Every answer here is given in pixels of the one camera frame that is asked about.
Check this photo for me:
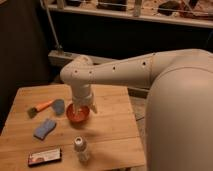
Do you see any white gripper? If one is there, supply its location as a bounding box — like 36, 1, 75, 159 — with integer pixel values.
72, 91, 98, 116

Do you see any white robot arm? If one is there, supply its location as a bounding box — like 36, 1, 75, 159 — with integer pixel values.
60, 49, 213, 171

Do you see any metal pole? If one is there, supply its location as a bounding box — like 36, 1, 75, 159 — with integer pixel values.
40, 0, 63, 52

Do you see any red bowl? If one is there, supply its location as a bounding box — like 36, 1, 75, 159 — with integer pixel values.
66, 104, 90, 123

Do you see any blue round sponge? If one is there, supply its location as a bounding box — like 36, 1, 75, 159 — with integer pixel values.
52, 99, 65, 115

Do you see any black rectangular box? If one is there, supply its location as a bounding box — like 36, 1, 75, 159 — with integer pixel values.
28, 148, 62, 167

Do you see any wooden table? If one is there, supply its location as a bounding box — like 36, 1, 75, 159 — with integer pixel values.
0, 84, 146, 171

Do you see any white window shelf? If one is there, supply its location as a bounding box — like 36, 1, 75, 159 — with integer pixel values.
40, 0, 213, 29

